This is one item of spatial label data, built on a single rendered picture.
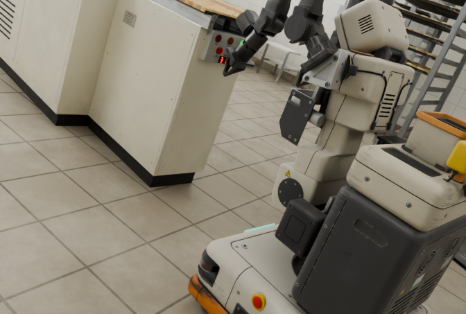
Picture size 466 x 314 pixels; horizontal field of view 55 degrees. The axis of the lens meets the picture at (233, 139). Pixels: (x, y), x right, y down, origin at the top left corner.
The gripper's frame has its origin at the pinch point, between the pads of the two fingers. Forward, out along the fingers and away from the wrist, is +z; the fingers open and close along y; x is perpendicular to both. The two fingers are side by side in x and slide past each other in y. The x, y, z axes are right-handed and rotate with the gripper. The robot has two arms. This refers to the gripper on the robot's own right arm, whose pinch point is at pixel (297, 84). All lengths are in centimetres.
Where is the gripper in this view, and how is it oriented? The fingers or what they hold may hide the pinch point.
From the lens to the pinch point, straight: 190.3
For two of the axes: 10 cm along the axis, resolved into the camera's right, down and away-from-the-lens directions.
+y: -6.8, 0.2, -7.3
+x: 4.4, 8.1, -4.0
